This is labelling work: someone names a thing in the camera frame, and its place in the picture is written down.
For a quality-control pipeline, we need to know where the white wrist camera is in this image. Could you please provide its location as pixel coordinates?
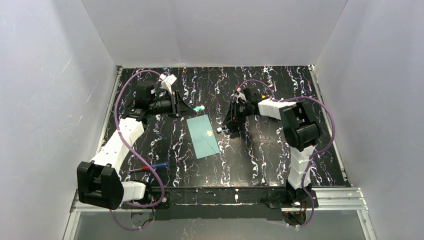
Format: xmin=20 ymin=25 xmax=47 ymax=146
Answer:
xmin=159 ymin=73 xmax=177 ymax=95
xmin=233 ymin=87 xmax=247 ymax=104

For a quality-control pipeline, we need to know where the teal envelope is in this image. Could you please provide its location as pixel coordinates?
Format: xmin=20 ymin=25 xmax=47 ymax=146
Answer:
xmin=186 ymin=114 xmax=220 ymax=159

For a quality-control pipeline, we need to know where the green white glue stick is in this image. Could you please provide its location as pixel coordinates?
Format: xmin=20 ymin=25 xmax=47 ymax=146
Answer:
xmin=193 ymin=105 xmax=205 ymax=113

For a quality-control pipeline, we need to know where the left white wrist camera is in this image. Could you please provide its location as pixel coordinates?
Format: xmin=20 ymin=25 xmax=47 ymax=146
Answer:
xmin=159 ymin=73 xmax=177 ymax=95

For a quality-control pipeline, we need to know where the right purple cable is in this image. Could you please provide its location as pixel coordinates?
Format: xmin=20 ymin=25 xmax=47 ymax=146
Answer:
xmin=236 ymin=79 xmax=336 ymax=229

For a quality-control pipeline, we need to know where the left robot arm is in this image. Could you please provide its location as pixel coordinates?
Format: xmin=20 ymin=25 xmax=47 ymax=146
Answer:
xmin=76 ymin=75 xmax=196 ymax=210

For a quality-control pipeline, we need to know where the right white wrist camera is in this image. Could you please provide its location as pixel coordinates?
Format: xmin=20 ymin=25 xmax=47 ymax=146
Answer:
xmin=233 ymin=87 xmax=247 ymax=104

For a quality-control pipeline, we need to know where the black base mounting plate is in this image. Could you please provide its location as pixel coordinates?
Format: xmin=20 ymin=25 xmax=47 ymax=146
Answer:
xmin=120 ymin=186 xmax=319 ymax=222

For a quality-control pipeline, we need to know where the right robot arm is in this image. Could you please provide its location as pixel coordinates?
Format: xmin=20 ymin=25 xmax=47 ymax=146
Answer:
xmin=222 ymin=87 xmax=322 ymax=199

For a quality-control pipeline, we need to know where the blue red screwdriver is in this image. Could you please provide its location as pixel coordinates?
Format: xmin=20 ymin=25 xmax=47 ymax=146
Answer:
xmin=128 ymin=161 xmax=170 ymax=174

